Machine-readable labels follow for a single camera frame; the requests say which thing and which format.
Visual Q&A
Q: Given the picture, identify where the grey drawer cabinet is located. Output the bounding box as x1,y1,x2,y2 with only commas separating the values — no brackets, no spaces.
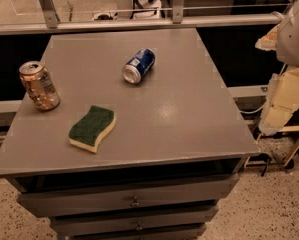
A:
0,28,261,240

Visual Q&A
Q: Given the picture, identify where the middle grey drawer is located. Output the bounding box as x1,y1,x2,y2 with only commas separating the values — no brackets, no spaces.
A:
51,203,218,236

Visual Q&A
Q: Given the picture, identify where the top grey drawer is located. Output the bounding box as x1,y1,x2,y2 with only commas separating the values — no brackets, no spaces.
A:
18,174,239,217

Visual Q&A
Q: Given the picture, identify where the bottom grey drawer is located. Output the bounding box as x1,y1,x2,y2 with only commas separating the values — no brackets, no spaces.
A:
68,223,206,240

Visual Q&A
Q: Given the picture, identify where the grey drawer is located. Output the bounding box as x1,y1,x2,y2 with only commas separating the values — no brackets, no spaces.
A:
18,174,239,217
68,223,206,240
51,203,218,236

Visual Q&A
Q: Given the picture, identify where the metal railing frame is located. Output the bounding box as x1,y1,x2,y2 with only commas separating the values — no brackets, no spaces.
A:
0,0,297,35

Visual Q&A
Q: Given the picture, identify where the blue pepsi can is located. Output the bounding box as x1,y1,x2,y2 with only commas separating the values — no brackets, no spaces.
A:
122,49,156,84

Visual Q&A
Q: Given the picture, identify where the yellow wooden stand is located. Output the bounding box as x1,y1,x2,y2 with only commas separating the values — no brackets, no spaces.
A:
244,125,299,174

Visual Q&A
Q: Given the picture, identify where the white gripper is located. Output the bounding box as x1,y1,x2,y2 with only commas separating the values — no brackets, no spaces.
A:
255,25,299,136

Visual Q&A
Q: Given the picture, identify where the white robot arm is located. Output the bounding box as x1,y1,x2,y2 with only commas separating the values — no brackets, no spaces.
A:
255,0,299,136

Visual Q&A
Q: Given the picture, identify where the white cable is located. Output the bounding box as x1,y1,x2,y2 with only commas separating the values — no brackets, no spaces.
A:
239,102,268,116

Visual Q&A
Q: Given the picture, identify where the orange soda can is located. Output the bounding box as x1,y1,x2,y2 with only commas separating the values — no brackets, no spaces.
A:
19,61,60,111

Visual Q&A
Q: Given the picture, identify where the green yellow sponge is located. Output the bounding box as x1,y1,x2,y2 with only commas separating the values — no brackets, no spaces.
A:
69,106,116,153

